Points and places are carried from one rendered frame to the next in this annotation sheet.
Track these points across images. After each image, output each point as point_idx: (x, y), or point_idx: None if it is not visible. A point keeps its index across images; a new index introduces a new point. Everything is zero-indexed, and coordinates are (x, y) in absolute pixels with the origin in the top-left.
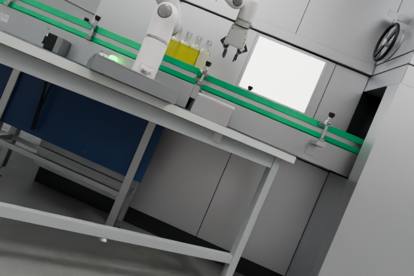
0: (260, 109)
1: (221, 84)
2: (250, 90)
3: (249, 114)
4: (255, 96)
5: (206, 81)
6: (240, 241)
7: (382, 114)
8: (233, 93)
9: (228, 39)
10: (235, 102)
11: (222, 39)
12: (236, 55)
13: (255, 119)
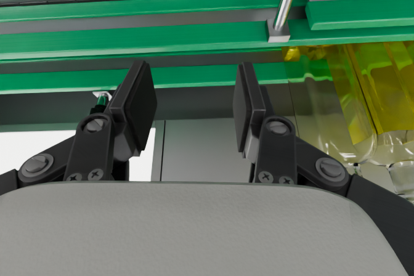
0: (7, 16)
1: (192, 32)
2: (96, 105)
3: None
4: (31, 45)
5: (260, 21)
6: None
7: None
8: (127, 23)
9: (329, 275)
10: (113, 0)
11: (402, 225)
12: (111, 103)
13: None
